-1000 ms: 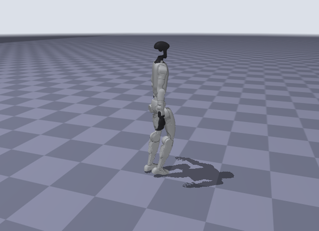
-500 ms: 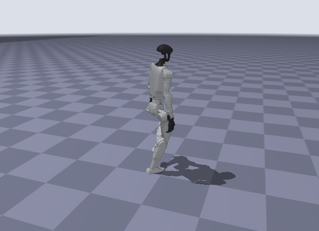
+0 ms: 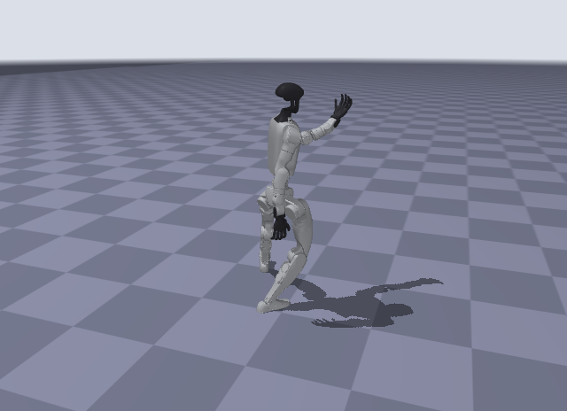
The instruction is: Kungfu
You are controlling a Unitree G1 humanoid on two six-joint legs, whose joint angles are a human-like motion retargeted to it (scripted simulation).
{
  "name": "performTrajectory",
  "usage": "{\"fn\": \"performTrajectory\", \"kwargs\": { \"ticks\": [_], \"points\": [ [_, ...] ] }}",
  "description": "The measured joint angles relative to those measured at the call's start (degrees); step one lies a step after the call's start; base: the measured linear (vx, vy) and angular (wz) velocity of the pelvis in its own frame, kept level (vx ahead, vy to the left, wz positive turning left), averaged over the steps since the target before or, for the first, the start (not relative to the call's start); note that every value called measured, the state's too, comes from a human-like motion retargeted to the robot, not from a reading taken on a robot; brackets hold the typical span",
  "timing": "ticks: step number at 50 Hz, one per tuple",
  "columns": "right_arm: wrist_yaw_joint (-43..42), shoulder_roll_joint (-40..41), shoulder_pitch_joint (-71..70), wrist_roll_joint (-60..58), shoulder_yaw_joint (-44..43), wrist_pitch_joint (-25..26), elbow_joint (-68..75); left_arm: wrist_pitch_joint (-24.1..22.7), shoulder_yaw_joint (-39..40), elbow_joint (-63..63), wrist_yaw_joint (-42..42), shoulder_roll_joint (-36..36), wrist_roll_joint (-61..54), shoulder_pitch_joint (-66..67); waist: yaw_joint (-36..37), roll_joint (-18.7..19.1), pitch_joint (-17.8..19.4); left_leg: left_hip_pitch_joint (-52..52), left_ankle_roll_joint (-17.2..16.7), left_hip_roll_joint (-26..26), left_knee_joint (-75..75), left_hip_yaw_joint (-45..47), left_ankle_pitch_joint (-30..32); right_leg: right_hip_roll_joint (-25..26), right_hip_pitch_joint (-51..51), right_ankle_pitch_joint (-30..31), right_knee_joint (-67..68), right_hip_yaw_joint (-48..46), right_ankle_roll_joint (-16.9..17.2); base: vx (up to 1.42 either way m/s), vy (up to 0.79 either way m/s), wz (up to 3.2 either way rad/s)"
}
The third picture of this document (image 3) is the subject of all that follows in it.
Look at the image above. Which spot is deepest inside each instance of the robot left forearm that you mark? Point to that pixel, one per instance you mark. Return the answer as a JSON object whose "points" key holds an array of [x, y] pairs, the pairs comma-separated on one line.
{"points": [[323, 130]]}

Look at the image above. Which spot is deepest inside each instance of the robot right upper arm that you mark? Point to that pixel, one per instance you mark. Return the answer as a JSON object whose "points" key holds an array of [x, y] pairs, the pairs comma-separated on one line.
{"points": [[291, 140]]}

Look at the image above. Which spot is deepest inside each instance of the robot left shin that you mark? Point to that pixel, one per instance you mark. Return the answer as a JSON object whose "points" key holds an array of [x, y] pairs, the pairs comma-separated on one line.
{"points": [[265, 246]]}

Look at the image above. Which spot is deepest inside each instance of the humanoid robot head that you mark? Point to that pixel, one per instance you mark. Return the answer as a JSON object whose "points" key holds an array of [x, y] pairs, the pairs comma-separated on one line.
{"points": [[290, 92]]}

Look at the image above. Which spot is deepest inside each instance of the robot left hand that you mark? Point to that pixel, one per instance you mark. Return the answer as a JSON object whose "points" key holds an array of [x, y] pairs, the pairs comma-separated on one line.
{"points": [[342, 108]]}

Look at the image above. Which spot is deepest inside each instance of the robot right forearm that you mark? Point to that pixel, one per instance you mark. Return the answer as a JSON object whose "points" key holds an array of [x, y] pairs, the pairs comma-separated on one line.
{"points": [[279, 186]]}

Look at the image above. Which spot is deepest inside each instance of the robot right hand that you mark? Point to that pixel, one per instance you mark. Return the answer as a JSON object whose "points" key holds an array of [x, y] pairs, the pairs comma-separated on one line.
{"points": [[280, 226]]}

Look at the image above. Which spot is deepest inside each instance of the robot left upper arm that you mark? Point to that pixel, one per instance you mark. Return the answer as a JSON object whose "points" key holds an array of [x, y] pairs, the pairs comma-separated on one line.
{"points": [[306, 138]]}

